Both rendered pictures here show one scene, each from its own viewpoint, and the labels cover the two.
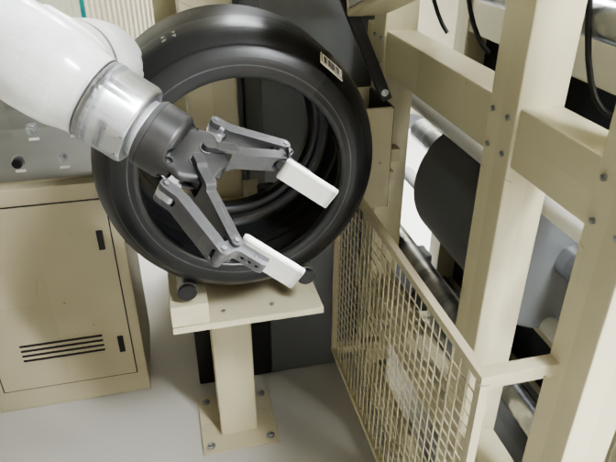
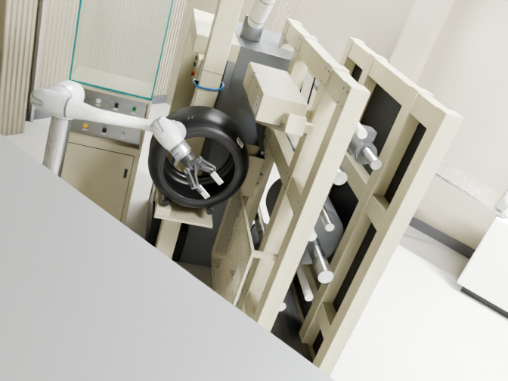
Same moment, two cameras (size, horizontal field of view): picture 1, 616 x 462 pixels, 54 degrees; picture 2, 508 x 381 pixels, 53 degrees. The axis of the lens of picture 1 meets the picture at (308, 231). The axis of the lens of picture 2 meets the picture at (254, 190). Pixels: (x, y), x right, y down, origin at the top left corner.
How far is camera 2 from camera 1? 1.74 m
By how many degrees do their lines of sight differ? 4
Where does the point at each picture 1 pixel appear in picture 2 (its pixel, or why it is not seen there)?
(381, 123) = (258, 163)
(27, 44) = (168, 133)
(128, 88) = (185, 147)
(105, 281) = (119, 192)
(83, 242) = (118, 171)
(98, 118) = (178, 151)
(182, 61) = (193, 128)
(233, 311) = (178, 216)
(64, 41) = (176, 134)
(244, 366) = (170, 248)
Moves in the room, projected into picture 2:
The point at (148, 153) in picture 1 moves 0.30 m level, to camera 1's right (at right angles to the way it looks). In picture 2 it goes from (184, 161) to (246, 181)
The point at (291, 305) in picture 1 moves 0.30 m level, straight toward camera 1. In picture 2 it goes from (200, 221) to (192, 247)
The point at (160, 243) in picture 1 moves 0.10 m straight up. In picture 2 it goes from (163, 182) to (167, 167)
